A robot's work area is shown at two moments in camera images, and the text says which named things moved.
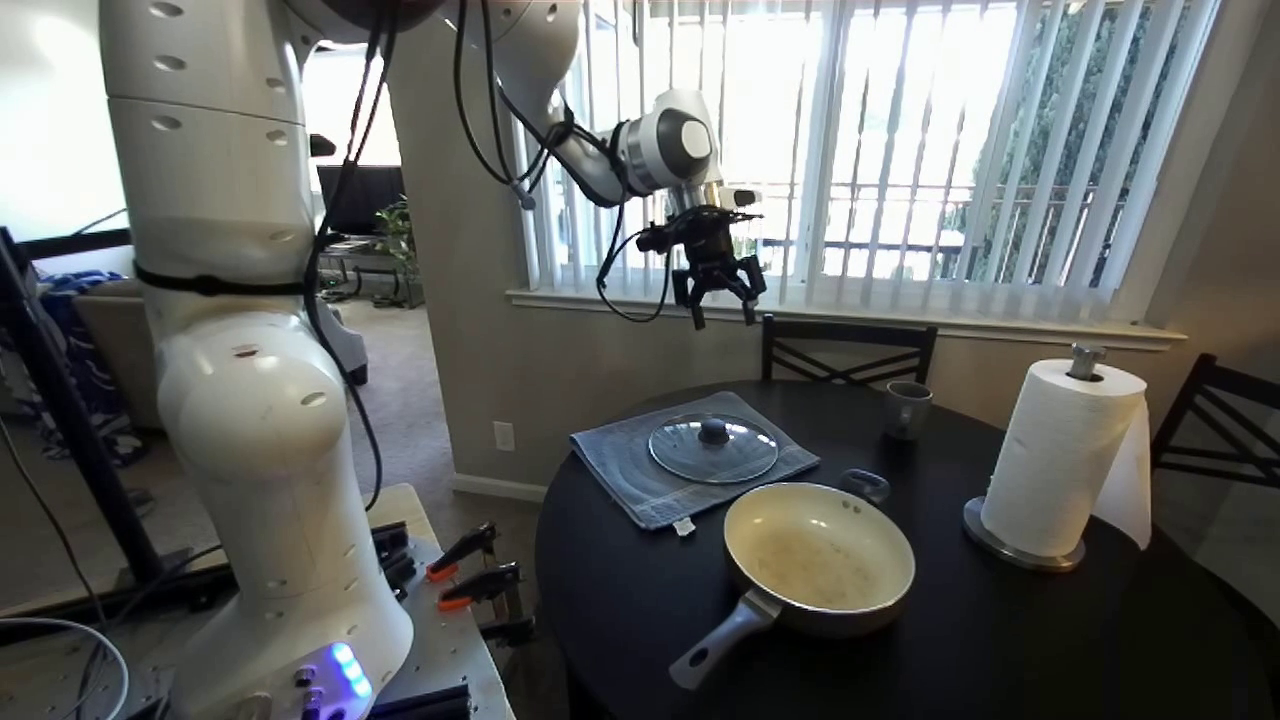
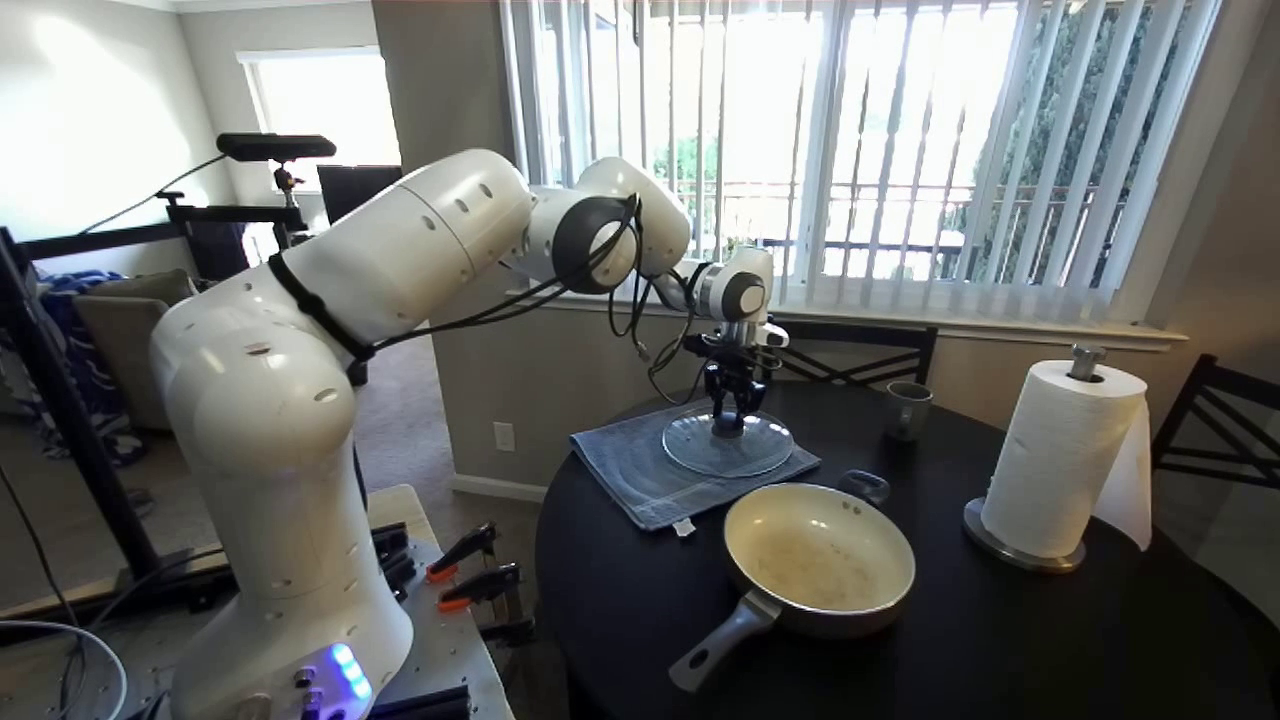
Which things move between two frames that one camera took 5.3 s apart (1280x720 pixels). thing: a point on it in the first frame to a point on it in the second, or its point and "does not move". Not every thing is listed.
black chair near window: x=796 y=321 does not move
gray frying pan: x=818 y=555 does not move
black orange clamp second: x=463 y=593 does not move
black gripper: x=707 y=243 to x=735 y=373
